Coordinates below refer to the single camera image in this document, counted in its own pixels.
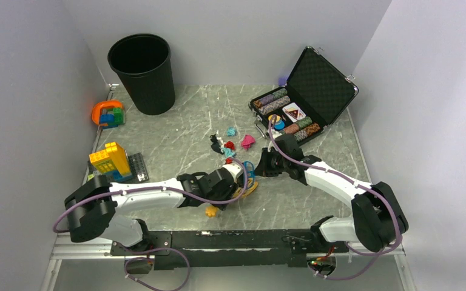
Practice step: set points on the blue and green toy blocks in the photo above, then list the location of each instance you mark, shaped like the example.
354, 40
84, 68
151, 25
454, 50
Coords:
111, 118

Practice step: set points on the playing card deck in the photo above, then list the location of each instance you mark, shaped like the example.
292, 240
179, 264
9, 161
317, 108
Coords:
293, 112

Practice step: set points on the black plastic waste bin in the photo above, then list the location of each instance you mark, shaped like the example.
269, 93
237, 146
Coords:
143, 64

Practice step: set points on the yellow slotted scoop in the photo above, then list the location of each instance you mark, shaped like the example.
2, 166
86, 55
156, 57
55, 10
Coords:
212, 211

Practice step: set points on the black perforated plate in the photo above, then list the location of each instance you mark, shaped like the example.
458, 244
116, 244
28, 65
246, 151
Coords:
138, 169

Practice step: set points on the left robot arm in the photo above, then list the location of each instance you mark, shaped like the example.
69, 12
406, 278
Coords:
99, 208

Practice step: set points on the black poker chip case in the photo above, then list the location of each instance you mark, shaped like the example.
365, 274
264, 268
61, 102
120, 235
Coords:
316, 86

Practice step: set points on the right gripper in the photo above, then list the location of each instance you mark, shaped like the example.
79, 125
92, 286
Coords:
263, 169

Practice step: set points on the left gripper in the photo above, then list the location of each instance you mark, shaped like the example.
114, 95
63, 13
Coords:
229, 193

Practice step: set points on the yellow dealer button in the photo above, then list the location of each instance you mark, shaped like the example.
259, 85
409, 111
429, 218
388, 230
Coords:
274, 118

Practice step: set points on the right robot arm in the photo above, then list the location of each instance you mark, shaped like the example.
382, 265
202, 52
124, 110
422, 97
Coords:
376, 219

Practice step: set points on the blue hand brush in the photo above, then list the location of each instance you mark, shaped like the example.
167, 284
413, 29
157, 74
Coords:
250, 173

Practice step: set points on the yellow toy block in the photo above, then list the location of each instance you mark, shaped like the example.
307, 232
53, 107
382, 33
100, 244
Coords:
111, 160

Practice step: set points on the light blue paper scrap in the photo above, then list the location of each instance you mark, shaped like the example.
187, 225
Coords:
231, 131

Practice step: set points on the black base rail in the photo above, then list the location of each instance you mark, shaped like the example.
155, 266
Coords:
232, 248

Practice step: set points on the orange curved toy piece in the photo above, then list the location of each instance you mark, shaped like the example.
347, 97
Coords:
99, 107

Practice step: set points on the red paper scrap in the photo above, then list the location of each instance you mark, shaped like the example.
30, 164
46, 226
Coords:
230, 145

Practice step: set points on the teal paper scrap left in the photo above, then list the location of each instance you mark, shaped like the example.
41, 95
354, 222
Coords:
228, 153

